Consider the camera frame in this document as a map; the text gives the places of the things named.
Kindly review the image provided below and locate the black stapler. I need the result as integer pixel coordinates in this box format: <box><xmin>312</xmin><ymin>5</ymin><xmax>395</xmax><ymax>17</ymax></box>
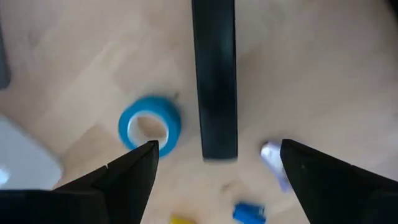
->
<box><xmin>190</xmin><ymin>0</ymin><xmax>239</xmax><ymax>162</ymax></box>

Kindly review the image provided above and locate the blue tape roll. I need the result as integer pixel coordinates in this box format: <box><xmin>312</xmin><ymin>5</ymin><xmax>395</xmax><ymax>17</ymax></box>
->
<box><xmin>117</xmin><ymin>95</ymin><xmax>182</xmax><ymax>159</ymax></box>

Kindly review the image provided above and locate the white plastic bin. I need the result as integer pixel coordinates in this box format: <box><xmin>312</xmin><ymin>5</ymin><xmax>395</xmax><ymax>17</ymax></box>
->
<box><xmin>0</xmin><ymin>114</ymin><xmax>65</xmax><ymax>190</ymax></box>

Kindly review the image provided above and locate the blue stapler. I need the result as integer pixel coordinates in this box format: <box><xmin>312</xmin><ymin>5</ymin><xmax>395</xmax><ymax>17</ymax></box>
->
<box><xmin>231</xmin><ymin>202</ymin><xmax>267</xmax><ymax>224</ymax></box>

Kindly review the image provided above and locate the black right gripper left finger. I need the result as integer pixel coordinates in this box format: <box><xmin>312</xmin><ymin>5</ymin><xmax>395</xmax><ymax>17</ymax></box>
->
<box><xmin>0</xmin><ymin>140</ymin><xmax>160</xmax><ymax>224</ymax></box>

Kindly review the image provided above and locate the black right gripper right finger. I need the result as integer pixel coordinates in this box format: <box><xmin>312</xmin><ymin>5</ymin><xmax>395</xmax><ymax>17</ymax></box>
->
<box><xmin>280</xmin><ymin>139</ymin><xmax>398</xmax><ymax>224</ymax></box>

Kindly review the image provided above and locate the lavender staple remover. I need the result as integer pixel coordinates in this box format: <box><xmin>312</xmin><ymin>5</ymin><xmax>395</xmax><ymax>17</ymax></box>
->
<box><xmin>259</xmin><ymin>140</ymin><xmax>293</xmax><ymax>193</ymax></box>

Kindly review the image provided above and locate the yellow stapler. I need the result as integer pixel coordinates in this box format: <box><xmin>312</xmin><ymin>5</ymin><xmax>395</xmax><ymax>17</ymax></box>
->
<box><xmin>169</xmin><ymin>214</ymin><xmax>197</xmax><ymax>224</ymax></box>

